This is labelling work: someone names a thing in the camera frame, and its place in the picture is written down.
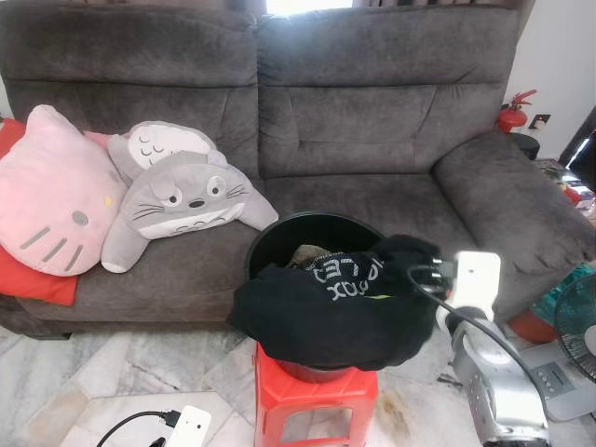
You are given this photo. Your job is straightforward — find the teal plastic basket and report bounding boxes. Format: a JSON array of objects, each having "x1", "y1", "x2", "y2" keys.
[{"x1": 531, "y1": 263, "x2": 596, "y2": 327}]

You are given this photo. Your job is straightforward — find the red plastic stool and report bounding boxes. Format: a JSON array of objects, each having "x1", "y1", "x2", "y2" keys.
[{"x1": 253, "y1": 343, "x2": 381, "y2": 447}]

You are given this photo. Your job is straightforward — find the brown cloth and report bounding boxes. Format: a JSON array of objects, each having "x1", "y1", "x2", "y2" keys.
[{"x1": 289, "y1": 244, "x2": 332, "y2": 266}]

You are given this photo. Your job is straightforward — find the standing electric fan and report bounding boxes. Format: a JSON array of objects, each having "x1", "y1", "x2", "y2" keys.
[{"x1": 521, "y1": 270, "x2": 596, "y2": 422}]

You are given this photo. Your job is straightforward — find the black plastic bucket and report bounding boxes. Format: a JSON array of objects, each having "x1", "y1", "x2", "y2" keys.
[{"x1": 246, "y1": 212, "x2": 387, "y2": 383}]

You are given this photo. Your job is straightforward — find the black shirt green circle logo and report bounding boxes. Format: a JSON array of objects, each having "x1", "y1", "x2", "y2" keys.
[{"x1": 228, "y1": 235, "x2": 448, "y2": 372}]

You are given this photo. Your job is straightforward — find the red fire extinguisher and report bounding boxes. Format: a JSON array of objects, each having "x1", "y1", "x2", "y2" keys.
[{"x1": 495, "y1": 89, "x2": 539, "y2": 134}]

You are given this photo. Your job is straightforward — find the red plastic basin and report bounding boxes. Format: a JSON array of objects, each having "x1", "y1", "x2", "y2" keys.
[{"x1": 508, "y1": 310, "x2": 560, "y2": 345}]

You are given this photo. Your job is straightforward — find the dark grey sofa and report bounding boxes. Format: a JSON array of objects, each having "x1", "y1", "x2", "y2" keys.
[{"x1": 0, "y1": 0, "x2": 596, "y2": 338}]

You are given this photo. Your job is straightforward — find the black round stool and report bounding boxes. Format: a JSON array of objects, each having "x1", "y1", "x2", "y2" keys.
[{"x1": 510, "y1": 132, "x2": 541, "y2": 159}]

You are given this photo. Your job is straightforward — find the pink cat face pillow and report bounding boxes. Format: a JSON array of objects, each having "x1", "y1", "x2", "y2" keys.
[{"x1": 0, "y1": 104, "x2": 129, "y2": 278}]

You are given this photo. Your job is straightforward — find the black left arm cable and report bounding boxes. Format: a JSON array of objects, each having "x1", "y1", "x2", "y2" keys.
[{"x1": 96, "y1": 408, "x2": 183, "y2": 447}]

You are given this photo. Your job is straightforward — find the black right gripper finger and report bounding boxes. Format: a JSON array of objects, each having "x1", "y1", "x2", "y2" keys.
[{"x1": 380, "y1": 235, "x2": 440, "y2": 273}]

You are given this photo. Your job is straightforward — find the grey Totoro plush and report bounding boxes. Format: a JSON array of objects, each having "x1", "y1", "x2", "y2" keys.
[{"x1": 101, "y1": 121, "x2": 280, "y2": 274}]

